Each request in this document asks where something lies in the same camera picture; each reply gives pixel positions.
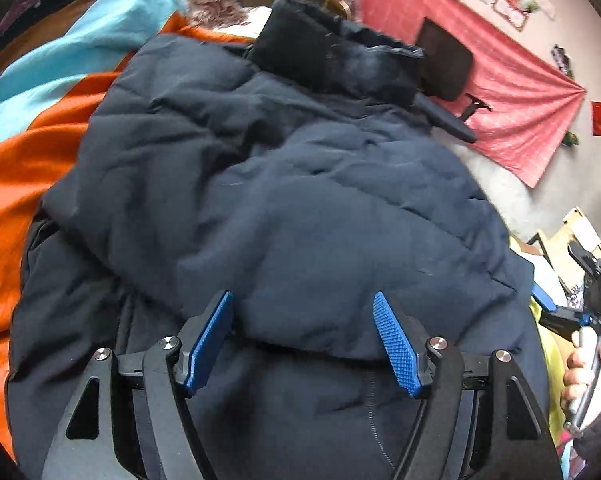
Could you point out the wall photo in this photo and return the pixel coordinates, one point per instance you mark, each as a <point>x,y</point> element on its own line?
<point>561,59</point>

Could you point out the person's right forearm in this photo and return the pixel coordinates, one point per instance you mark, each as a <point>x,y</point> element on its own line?
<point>600,445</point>

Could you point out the person's right hand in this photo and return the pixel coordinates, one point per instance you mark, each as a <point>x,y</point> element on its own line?
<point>577,377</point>

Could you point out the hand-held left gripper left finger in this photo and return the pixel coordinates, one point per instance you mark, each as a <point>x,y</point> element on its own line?
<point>210,340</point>

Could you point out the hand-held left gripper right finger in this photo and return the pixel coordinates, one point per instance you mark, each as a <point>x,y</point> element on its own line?
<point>398,345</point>

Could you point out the colourful patchwork blanket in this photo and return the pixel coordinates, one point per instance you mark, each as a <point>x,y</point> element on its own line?
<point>30,185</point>

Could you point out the dark navy padded jacket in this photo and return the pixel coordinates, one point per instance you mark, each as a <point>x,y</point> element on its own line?
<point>280,200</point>

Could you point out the red paper wall decoration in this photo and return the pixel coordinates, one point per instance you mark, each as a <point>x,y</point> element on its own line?
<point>600,117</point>

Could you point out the floral patterned quilt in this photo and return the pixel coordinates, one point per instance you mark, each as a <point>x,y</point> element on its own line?
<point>215,7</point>

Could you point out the small green wall ornament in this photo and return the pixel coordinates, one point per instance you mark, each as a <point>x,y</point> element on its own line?
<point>570,138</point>

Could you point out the red checked wall cloth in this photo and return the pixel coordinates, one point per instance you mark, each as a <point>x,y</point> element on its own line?
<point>520,110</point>

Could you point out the black office chair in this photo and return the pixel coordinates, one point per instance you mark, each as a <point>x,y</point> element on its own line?
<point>445,60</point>

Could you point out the small wooden table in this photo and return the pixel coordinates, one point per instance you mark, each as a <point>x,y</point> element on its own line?
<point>580,225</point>

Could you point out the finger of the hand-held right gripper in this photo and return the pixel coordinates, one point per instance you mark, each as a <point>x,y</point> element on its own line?
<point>545,299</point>

